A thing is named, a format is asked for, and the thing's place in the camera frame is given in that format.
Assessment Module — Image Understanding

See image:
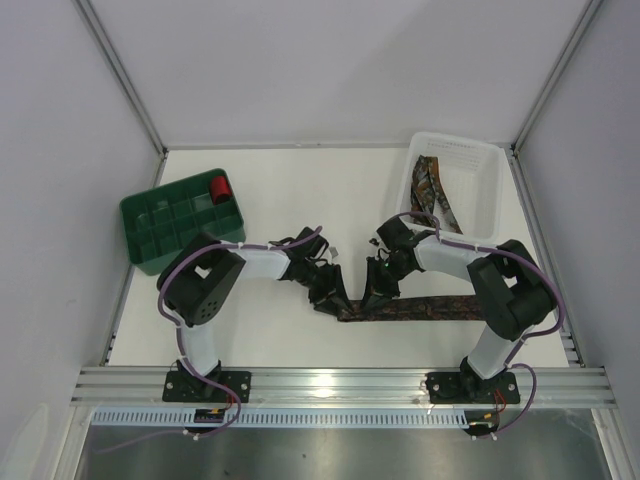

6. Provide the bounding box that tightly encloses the orange blue patterned tie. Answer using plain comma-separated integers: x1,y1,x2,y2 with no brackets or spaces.
410,155,462,234

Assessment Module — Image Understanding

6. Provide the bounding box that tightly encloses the green compartment tray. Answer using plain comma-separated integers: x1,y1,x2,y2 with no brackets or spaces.
119,168,246,276

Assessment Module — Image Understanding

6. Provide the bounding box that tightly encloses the right aluminium frame post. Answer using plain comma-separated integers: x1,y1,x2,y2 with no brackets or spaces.
511,0,607,156

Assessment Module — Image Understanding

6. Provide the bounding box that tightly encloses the white slotted cable duct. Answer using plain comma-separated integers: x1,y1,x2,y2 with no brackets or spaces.
92,407,469,429

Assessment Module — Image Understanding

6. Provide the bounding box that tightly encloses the aluminium frame post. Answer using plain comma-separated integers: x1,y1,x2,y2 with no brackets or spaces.
511,0,607,156
72,0,168,159

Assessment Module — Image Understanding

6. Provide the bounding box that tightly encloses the red rolled tie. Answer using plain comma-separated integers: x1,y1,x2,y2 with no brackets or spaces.
209,175,233,205

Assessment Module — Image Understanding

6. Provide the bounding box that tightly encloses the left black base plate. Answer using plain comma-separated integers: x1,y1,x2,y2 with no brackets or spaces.
162,370,252,403

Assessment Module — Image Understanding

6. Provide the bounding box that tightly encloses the dark brown patterned tie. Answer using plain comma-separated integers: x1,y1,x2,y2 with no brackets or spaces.
337,295,484,323

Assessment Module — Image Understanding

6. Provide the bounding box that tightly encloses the white plastic basket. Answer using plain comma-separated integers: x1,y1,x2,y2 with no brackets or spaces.
395,132,506,243

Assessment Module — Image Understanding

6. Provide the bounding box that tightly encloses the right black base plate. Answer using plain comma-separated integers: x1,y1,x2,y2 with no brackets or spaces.
425,371,521,405

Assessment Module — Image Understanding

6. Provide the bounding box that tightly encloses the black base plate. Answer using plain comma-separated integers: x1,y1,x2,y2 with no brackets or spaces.
425,371,521,405
162,370,252,403

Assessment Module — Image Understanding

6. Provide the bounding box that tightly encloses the aluminium mounting rail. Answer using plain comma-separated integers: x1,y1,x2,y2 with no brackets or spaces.
71,366,617,409

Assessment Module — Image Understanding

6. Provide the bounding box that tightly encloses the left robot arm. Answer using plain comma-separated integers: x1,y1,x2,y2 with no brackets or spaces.
156,227,352,387

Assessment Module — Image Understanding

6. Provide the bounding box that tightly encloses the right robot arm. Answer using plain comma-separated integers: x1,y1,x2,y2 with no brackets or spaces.
360,212,566,400

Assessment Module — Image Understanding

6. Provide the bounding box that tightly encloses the left aluminium frame post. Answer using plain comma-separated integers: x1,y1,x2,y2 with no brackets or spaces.
72,0,168,159

